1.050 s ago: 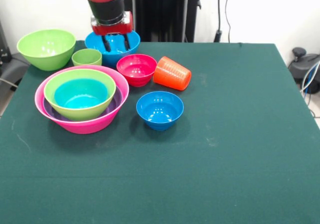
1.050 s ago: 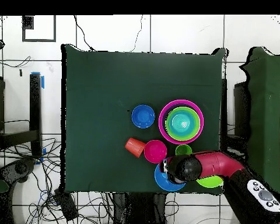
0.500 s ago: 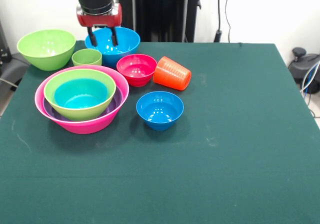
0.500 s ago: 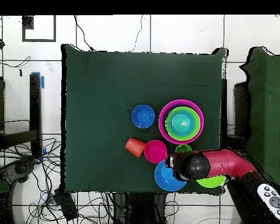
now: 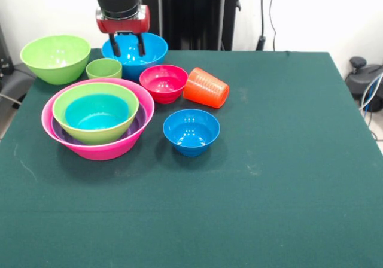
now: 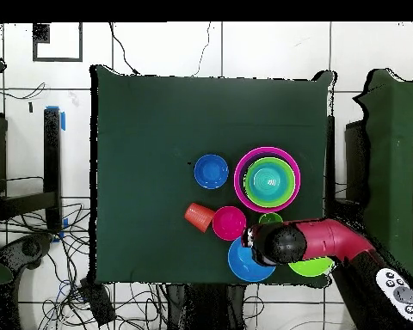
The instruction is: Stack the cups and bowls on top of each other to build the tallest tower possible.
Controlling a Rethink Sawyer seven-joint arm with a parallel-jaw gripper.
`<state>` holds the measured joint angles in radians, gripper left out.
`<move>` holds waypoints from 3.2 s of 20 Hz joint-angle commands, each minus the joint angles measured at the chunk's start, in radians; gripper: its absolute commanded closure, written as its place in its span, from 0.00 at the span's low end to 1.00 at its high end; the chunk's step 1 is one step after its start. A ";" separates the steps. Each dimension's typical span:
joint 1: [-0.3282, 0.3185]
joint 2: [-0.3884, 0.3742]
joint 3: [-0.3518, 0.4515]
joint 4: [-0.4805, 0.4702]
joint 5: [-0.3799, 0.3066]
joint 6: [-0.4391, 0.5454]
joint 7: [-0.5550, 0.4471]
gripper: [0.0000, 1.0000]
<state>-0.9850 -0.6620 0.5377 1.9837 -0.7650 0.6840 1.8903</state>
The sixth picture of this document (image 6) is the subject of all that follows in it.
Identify blue tape strip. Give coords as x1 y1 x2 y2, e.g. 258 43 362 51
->
46 105 67 131

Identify red small bowl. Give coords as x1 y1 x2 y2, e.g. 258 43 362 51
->
212 205 248 241

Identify tangled floor cables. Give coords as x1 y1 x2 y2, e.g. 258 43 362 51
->
0 202 170 330

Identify orange cup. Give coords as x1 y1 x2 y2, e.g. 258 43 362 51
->
183 202 217 234

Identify blue large bowl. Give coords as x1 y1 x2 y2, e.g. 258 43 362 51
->
227 235 277 284

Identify black floor box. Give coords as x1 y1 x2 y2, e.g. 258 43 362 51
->
80 278 117 327

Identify turquoise bowl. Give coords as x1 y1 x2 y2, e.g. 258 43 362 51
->
251 162 287 203

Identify thin black floor cable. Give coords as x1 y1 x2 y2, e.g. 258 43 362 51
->
191 21 212 77
108 21 141 76

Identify black post stand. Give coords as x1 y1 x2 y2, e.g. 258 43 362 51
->
0 107 63 231

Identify dark blue small bowl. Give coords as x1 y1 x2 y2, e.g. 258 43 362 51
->
193 153 230 191

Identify dark green table cloth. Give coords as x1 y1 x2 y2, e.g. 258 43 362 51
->
89 64 336 288

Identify lime green small cup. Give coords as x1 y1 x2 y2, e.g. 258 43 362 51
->
258 211 284 225

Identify purple shallow bowl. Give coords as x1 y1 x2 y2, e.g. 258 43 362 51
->
238 151 299 207

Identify black stand base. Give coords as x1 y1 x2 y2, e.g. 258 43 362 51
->
0 233 52 271

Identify black square floor frame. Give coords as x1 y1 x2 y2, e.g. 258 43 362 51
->
32 21 83 63

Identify pink large bowl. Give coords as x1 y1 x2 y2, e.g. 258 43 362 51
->
233 145 301 213

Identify lime green large bowl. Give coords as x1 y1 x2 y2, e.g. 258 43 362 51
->
243 156 296 209
287 256 336 278

